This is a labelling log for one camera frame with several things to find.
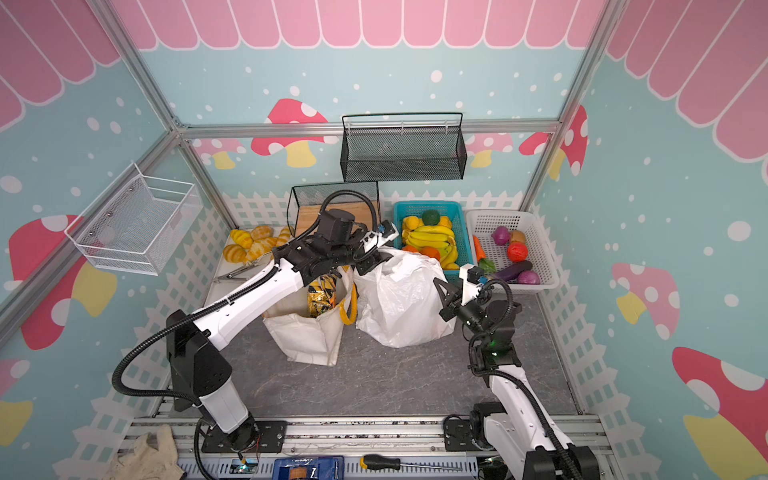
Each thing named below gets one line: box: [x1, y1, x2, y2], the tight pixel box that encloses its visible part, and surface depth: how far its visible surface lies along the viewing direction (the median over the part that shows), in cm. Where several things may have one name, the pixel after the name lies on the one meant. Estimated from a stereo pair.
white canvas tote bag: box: [264, 265, 354, 367], surface depth 80 cm
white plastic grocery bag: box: [353, 246, 457, 348], surface depth 81 cm
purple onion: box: [491, 226, 511, 246], surface depth 114 cm
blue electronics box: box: [272, 456, 345, 480], surface depth 67 cm
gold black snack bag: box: [308, 274, 337, 318], surface depth 85 cm
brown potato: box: [510, 230, 526, 243], surface depth 114 cm
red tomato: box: [507, 241, 529, 262], surface depth 107 cm
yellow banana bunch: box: [402, 216, 460, 270], surface depth 109 cm
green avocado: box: [422, 209, 440, 226], surface depth 115 cm
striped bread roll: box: [230, 229, 253, 249], surface depth 115 cm
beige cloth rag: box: [102, 424, 187, 480], surface depth 71 cm
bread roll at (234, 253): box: [223, 244, 247, 263], surface depth 111 cm
